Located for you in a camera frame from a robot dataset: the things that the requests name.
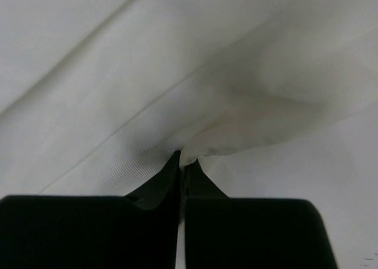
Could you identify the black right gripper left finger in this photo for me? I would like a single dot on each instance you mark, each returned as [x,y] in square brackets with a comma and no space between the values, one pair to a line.
[138,230]

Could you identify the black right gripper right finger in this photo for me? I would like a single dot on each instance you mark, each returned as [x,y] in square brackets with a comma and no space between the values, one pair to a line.
[225,232]

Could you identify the white pleated skirt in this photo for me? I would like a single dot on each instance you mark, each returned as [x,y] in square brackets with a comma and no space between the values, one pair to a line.
[275,98]

